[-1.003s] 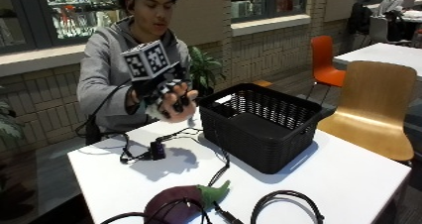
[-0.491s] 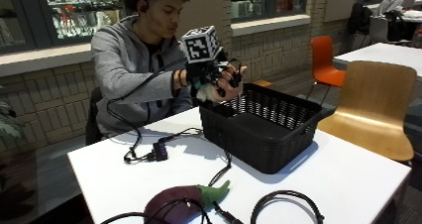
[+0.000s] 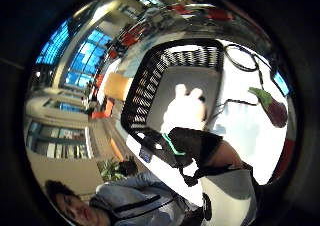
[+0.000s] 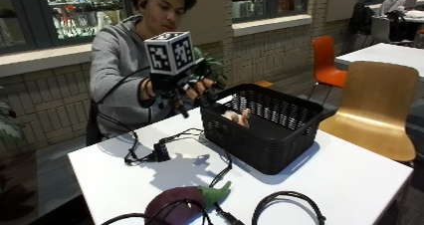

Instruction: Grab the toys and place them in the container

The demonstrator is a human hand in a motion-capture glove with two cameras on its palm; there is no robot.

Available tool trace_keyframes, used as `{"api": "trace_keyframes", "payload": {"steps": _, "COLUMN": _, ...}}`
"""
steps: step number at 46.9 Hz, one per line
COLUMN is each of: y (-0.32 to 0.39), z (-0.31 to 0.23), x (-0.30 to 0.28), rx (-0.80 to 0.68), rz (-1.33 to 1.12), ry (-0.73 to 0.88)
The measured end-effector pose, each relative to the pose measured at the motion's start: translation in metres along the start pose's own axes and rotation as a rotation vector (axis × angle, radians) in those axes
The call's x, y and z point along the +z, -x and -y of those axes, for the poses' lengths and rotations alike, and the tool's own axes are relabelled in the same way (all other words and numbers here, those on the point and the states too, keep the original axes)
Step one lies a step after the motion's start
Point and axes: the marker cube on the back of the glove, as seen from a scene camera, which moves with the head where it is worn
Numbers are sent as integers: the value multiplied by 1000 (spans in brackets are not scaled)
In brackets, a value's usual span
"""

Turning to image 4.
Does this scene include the small black hub device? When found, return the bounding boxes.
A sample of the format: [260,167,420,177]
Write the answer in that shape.
[152,141,172,162]

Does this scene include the pink and white plush toy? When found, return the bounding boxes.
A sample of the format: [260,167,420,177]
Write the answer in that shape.
[219,108,252,129]

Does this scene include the black glove cable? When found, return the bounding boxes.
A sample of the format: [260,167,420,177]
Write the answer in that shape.
[94,65,206,166]

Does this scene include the grey chair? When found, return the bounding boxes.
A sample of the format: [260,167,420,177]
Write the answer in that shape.
[369,15,414,47]

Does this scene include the green leafy plant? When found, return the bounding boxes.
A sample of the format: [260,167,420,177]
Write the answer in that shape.
[192,46,227,85]

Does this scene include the black woven plastic basket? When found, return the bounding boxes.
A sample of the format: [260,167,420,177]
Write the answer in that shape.
[199,83,325,176]

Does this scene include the green potted plant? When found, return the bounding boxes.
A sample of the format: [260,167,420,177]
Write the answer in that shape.
[0,85,23,144]

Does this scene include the thick black looped cable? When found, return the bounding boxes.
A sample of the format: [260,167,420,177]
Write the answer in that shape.
[249,190,327,225]

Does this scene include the white marker cube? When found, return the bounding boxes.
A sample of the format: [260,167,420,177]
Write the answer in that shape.
[143,31,198,77]

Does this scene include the the person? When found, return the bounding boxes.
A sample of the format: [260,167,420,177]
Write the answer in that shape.
[86,0,199,146]

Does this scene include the orange plastic chair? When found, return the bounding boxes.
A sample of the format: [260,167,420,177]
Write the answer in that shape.
[307,35,349,102]

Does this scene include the white table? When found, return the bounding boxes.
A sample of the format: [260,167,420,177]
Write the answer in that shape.
[333,42,424,79]

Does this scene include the light wooden chair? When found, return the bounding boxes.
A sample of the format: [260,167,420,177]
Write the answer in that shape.
[317,61,420,163]

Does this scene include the thin black cable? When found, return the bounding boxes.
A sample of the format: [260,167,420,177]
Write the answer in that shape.
[99,198,214,225]

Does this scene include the black cable with plug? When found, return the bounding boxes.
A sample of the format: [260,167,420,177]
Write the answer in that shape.
[208,151,244,225]

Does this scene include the purple eggplant plush toy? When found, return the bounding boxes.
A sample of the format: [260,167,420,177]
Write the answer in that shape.
[143,180,232,225]

